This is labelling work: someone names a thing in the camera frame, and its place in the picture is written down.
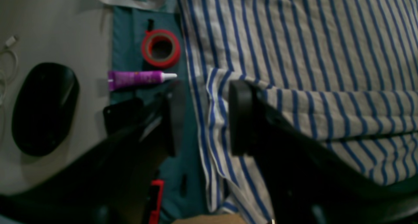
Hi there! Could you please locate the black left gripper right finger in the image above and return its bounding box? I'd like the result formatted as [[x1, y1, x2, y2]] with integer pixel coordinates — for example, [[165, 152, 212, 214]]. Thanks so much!
[[228, 80, 418, 224]]

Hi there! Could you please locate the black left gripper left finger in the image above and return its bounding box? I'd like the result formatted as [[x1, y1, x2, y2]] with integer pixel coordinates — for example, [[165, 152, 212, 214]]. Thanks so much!
[[1, 82, 186, 224]]

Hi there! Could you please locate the blue white striped T-shirt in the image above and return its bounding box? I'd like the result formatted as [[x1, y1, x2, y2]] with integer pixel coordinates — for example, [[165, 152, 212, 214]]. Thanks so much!
[[177, 0, 417, 224]]

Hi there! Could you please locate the red black clamp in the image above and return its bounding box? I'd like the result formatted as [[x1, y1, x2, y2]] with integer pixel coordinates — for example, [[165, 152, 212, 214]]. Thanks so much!
[[147, 179, 164, 224]]

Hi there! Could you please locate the teal table cloth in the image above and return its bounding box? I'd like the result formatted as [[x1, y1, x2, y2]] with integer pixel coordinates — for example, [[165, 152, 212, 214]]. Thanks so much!
[[109, 5, 209, 224]]

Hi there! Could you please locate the black square pad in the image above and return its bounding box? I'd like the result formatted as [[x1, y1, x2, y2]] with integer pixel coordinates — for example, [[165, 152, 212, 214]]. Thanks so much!
[[103, 98, 144, 136]]

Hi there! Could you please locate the purple glue tube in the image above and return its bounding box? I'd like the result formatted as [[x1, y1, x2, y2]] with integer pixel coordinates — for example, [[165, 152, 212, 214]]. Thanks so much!
[[108, 71, 178, 91]]

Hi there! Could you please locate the black computer mouse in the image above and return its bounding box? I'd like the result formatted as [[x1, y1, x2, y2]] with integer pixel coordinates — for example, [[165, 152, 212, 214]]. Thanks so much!
[[12, 62, 80, 157]]

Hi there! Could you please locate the red tape roll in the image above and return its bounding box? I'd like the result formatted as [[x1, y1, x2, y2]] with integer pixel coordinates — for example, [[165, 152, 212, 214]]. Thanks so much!
[[141, 29, 181, 69]]

